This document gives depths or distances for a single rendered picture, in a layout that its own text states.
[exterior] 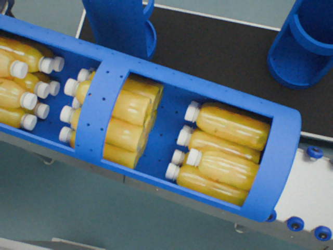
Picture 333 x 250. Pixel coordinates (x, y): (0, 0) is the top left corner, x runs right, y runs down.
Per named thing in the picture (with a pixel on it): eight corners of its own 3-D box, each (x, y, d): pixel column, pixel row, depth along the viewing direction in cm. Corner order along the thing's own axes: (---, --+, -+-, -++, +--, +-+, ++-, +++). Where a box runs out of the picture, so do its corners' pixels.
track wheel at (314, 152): (322, 161, 120) (325, 155, 119) (306, 155, 120) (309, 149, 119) (320, 154, 124) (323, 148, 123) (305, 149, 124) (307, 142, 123)
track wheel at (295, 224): (307, 224, 114) (307, 219, 116) (290, 219, 114) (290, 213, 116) (300, 235, 117) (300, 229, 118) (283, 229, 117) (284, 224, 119)
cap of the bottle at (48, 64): (39, 72, 111) (46, 74, 111) (43, 57, 111) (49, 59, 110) (46, 71, 115) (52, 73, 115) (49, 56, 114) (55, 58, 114)
